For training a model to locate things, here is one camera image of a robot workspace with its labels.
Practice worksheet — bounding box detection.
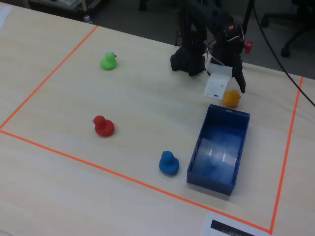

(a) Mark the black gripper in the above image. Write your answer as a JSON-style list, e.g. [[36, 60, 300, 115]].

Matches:
[[212, 40, 247, 94]]

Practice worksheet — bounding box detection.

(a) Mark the yellow rubber duck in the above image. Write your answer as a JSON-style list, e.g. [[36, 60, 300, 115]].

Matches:
[[222, 89, 242, 108]]

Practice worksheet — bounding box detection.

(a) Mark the blue plastic box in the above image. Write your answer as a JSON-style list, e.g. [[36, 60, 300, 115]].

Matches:
[[186, 103, 251, 197]]

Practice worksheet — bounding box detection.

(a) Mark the blue rubber duck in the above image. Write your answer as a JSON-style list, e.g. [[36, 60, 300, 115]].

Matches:
[[158, 150, 180, 176]]

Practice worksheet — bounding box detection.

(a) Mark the green rubber duck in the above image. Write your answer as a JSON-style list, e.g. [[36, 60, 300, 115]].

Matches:
[[99, 51, 118, 71]]

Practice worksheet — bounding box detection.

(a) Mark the red rubber duck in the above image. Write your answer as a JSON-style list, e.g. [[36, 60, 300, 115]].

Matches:
[[92, 115, 115, 138]]

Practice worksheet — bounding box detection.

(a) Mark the black office chair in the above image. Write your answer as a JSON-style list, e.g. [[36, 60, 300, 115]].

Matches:
[[260, 0, 315, 58]]

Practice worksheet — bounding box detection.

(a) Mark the black stand pole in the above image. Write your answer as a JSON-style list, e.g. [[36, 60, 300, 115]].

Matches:
[[242, 0, 255, 28]]

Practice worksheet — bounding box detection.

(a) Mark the orange tape strip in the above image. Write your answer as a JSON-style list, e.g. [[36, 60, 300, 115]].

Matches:
[[0, 25, 99, 130], [0, 129, 272, 234], [269, 76, 304, 234]]

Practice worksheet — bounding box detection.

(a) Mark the white paper with black bar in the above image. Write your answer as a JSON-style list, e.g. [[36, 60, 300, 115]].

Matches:
[[201, 212, 271, 236]]

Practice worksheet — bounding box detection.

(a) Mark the cluttered shelf cart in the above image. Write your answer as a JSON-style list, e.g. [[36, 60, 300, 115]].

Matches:
[[28, 0, 99, 16]]

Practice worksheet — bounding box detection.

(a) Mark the white camera housing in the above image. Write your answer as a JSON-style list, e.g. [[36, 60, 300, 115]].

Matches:
[[203, 63, 233, 100]]

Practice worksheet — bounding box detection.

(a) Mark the long black cable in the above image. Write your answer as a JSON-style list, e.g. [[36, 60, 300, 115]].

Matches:
[[252, 0, 315, 107]]

